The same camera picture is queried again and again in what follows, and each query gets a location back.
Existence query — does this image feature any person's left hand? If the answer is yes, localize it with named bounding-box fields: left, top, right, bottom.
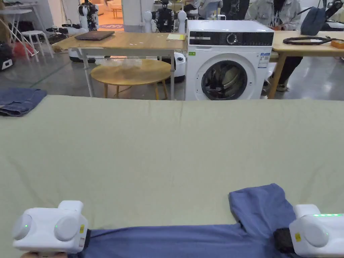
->
left=20, top=251, right=71, bottom=258

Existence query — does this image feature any group of people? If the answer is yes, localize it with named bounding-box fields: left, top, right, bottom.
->
left=185, top=0, right=250, bottom=21

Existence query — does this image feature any round low wooden table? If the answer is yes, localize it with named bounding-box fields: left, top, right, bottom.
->
left=90, top=58, right=171, bottom=100

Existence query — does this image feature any folded blue denim garment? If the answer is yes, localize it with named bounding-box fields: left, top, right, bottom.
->
left=0, top=88, right=48, bottom=117

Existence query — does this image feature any white robot with black arms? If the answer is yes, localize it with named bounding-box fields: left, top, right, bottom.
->
left=45, top=0, right=109, bottom=64

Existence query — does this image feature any blue shirt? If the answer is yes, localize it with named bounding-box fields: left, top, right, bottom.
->
left=82, top=183, right=297, bottom=258

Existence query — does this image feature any bed with pale green sheet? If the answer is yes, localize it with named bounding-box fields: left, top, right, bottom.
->
left=0, top=94, right=344, bottom=258

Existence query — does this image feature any white washing machine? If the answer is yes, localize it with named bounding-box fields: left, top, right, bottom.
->
left=185, top=20, right=275, bottom=101

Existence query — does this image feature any rectangular wooden table with laptop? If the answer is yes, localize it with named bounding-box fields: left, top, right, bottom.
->
left=52, top=30, right=188, bottom=100

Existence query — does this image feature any black robot with white shoulders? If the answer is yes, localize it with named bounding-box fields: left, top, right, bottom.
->
left=143, top=0, right=188, bottom=83

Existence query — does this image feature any wooden table with backpack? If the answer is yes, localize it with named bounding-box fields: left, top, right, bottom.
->
left=267, top=6, right=344, bottom=99

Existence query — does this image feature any white round stool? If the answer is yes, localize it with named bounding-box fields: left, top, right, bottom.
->
left=20, top=30, right=54, bottom=62

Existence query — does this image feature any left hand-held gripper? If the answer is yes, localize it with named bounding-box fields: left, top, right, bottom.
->
left=12, top=200, right=92, bottom=254

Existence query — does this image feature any white folding table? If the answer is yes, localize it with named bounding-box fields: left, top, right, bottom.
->
left=0, top=2, right=47, bottom=58

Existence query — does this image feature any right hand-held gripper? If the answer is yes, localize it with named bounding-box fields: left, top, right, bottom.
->
left=273, top=204, right=344, bottom=256

